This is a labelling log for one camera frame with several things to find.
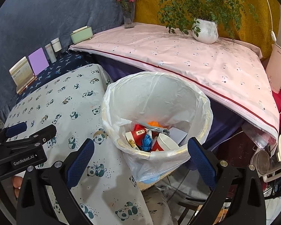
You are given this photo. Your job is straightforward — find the white bottle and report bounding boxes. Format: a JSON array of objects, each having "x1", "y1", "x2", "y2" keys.
[{"x1": 44, "y1": 43, "x2": 57, "y2": 62}]

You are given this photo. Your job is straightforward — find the navy leaf print cloth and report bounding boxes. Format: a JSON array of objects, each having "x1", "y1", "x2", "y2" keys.
[{"x1": 15, "y1": 50, "x2": 95, "y2": 102}]

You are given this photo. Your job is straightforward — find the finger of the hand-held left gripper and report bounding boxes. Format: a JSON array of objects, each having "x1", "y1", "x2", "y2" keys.
[
  {"x1": 5, "y1": 124, "x2": 57, "y2": 149},
  {"x1": 0, "y1": 122, "x2": 28, "y2": 146}
]

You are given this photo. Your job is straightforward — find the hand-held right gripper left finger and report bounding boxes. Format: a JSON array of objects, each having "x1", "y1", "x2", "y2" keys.
[{"x1": 16, "y1": 138, "x2": 95, "y2": 225}]

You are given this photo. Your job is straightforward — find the pink appliance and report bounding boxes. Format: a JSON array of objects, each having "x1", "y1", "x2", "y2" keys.
[{"x1": 265, "y1": 43, "x2": 281, "y2": 93}]

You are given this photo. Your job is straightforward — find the wooden stand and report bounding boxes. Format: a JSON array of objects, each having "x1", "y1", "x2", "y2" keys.
[{"x1": 16, "y1": 75, "x2": 38, "y2": 95}]

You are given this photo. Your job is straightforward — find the black and gold box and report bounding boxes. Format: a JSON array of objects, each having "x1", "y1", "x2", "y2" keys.
[{"x1": 128, "y1": 139, "x2": 141, "y2": 150}]

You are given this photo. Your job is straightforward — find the orange plastic bag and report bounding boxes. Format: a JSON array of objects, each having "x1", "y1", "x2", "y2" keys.
[{"x1": 147, "y1": 121, "x2": 167, "y2": 128}]

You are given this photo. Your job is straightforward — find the gold and white box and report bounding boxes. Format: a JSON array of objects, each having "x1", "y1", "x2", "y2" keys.
[{"x1": 9, "y1": 56, "x2": 35, "y2": 88}]

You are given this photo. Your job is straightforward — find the panda print tablecloth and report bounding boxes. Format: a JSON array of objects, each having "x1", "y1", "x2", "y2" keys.
[{"x1": 3, "y1": 63, "x2": 176, "y2": 225}]

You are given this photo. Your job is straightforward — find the white cable with switch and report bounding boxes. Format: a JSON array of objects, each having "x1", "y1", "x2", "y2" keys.
[{"x1": 262, "y1": 0, "x2": 278, "y2": 45}]

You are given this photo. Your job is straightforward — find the red and white paper cup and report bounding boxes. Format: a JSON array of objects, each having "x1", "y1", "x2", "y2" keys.
[{"x1": 151, "y1": 133, "x2": 179, "y2": 153}]

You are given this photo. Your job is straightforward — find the person's left hand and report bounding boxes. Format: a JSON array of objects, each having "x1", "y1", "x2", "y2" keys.
[{"x1": 11, "y1": 176, "x2": 23, "y2": 198}]

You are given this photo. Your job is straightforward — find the grey-blue fabric backdrop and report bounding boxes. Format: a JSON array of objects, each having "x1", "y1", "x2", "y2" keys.
[{"x1": 0, "y1": 0, "x2": 135, "y2": 122}]

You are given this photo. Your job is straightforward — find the grey plastic wrap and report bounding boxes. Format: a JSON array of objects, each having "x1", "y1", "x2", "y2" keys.
[{"x1": 146, "y1": 127, "x2": 170, "y2": 135}]

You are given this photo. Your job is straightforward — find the green plant in white pot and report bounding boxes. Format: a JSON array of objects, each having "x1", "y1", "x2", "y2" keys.
[{"x1": 137, "y1": 0, "x2": 259, "y2": 44}]

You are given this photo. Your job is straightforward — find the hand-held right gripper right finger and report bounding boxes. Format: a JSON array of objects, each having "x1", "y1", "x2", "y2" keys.
[{"x1": 187, "y1": 137, "x2": 266, "y2": 225}]

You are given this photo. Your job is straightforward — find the waste bin with white liner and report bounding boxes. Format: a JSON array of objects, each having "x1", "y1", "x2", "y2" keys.
[{"x1": 101, "y1": 72, "x2": 213, "y2": 190}]

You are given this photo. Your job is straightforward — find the blue wrapper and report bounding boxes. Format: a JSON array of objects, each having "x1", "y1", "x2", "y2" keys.
[{"x1": 139, "y1": 135, "x2": 155, "y2": 151}]

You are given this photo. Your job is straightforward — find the purple card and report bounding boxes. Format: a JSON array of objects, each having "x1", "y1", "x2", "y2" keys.
[{"x1": 28, "y1": 47, "x2": 49, "y2": 75}]

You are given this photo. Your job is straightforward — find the red cloth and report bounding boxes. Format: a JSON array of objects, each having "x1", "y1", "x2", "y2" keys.
[{"x1": 270, "y1": 90, "x2": 281, "y2": 143}]

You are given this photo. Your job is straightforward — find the mustard yellow fabric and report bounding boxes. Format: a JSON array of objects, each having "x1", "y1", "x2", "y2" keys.
[{"x1": 132, "y1": 0, "x2": 281, "y2": 61}]

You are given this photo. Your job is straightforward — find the mint green box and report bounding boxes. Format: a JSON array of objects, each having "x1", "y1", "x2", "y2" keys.
[{"x1": 70, "y1": 26, "x2": 93, "y2": 44}]

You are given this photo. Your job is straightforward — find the pink printed cloth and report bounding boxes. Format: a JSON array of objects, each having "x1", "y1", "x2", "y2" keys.
[{"x1": 69, "y1": 22, "x2": 280, "y2": 141}]

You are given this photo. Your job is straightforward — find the glass vase with pink flowers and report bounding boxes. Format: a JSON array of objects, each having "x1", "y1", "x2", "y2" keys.
[{"x1": 112, "y1": 0, "x2": 140, "y2": 29}]

